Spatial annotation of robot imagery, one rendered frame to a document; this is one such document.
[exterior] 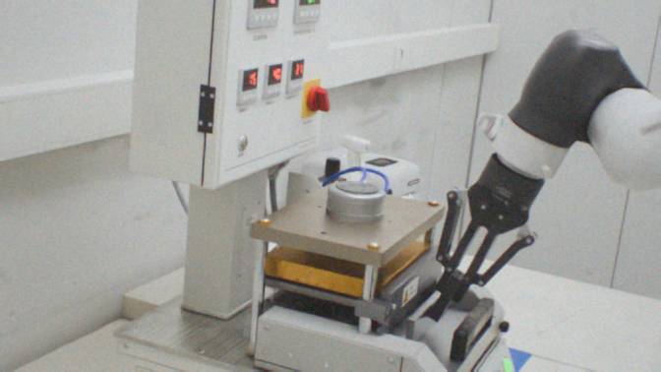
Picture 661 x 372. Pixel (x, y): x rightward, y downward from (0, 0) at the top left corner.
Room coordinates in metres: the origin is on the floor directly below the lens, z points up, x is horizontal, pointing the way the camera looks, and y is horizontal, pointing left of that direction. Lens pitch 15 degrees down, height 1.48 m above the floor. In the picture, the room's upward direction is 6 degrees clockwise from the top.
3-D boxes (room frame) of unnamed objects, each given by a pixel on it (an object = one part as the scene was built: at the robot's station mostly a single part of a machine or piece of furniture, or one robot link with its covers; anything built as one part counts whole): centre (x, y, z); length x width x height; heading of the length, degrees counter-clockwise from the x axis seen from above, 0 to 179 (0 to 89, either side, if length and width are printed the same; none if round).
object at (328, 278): (1.30, -0.06, 1.07); 0.22 x 0.17 x 0.10; 158
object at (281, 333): (1.14, -0.07, 0.96); 0.25 x 0.05 x 0.07; 68
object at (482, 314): (1.22, -0.23, 0.99); 0.15 x 0.02 x 0.04; 158
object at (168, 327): (1.31, -0.02, 0.93); 0.46 x 0.35 x 0.01; 68
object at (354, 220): (1.32, -0.03, 1.08); 0.31 x 0.24 x 0.13; 158
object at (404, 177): (2.29, -0.11, 0.88); 0.25 x 0.20 x 0.17; 59
